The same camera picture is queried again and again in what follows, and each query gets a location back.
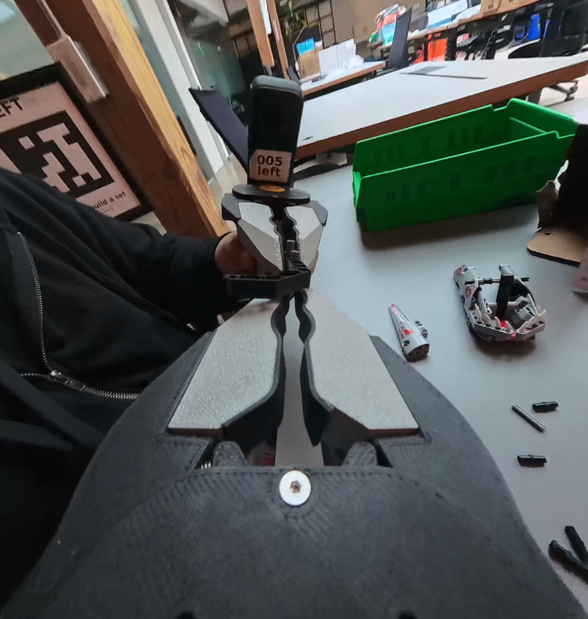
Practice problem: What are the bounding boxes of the cardboard lego box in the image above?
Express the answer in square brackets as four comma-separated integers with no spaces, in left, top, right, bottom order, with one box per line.
[526,106,588,296]

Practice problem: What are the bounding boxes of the green plastic bin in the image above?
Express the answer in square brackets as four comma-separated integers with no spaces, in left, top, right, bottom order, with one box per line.
[352,98,579,234]

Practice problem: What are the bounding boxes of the black office chair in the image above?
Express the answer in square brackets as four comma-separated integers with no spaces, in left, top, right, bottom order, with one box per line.
[189,86,250,167]
[381,9,415,73]

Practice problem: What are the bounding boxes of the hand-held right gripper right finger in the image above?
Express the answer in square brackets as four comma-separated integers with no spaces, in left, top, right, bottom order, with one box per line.
[294,290,420,448]

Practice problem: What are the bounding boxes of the grey lego panel red stickers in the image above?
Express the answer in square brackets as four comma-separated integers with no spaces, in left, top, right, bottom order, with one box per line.
[388,303,430,362]

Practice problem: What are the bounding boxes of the long grey table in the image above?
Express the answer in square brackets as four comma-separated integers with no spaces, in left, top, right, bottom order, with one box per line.
[294,51,588,167]

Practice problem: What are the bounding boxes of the wooden door frame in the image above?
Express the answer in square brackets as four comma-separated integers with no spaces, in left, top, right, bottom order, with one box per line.
[14,0,229,239]

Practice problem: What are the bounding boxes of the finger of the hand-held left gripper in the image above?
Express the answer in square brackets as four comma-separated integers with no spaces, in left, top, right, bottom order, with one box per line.
[283,205,325,274]
[236,201,289,275]

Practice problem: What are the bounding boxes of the person's left hand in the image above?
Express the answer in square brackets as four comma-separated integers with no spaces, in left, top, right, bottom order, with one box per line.
[214,231,258,277]

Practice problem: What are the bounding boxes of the black lego connector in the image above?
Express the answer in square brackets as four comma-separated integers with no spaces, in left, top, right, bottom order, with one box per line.
[564,526,588,564]

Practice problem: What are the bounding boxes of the person's left forearm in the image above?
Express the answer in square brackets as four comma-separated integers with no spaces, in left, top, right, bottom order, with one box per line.
[14,167,241,334]

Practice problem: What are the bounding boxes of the metal door handle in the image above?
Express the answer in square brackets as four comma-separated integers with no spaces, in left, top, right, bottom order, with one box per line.
[46,36,108,103]

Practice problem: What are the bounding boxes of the long black lego piece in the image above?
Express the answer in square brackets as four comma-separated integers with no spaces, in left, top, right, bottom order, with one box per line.
[548,540,588,593]

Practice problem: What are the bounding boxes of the thin black lego axle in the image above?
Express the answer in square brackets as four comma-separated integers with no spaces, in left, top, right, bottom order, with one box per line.
[512,404,546,432]

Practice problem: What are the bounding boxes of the brown cardboard box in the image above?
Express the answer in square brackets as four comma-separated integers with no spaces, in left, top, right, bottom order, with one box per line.
[297,48,324,80]

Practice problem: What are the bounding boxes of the grey lego model assembly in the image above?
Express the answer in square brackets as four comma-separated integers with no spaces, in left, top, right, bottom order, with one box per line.
[453,263,548,343]

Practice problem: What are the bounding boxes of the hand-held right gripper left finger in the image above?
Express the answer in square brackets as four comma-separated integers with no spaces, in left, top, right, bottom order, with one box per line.
[167,297,289,455]

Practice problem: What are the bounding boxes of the black lego technic frame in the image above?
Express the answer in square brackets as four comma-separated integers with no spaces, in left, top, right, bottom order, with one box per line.
[224,213,315,301]

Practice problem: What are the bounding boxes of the stack of white boxes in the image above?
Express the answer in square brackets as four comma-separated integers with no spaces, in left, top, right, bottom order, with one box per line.
[317,40,363,74]

